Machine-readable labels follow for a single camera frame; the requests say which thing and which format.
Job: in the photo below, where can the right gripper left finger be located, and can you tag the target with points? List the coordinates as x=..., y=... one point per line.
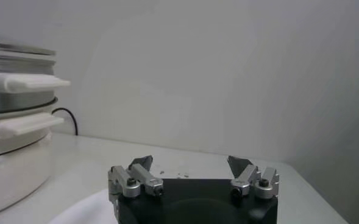
x=136, y=179

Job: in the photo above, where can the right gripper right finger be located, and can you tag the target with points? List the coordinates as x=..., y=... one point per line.
x=252, y=179

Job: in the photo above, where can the scattered dark crumbs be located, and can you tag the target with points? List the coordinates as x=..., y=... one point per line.
x=185, y=175

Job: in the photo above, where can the round white plate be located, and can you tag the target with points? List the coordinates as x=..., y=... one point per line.
x=87, y=210

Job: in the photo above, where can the white electric cooker pot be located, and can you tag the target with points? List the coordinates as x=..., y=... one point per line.
x=14, y=176

